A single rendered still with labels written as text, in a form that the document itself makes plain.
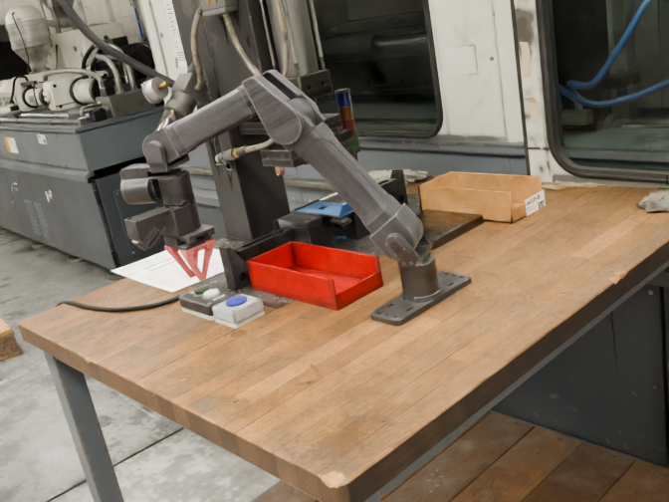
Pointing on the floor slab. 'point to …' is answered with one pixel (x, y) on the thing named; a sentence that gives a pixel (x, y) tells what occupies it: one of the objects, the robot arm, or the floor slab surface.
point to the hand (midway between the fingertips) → (197, 274)
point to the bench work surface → (382, 369)
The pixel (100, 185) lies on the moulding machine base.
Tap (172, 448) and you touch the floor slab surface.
